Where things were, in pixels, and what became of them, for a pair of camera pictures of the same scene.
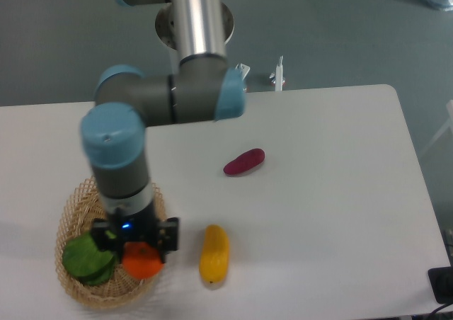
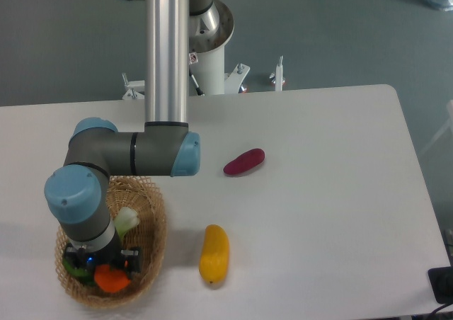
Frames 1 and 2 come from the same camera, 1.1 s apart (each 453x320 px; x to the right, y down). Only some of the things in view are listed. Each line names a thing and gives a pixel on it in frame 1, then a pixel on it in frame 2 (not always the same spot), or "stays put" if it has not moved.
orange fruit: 140,260 -> 110,280
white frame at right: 449,109 stays put
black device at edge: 441,281 stays put
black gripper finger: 105,236 -> 76,257
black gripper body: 144,227 -> 110,254
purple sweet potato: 243,162 stays put
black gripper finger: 168,236 -> 129,260
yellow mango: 214,258 stays put
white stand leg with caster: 277,77 stays put
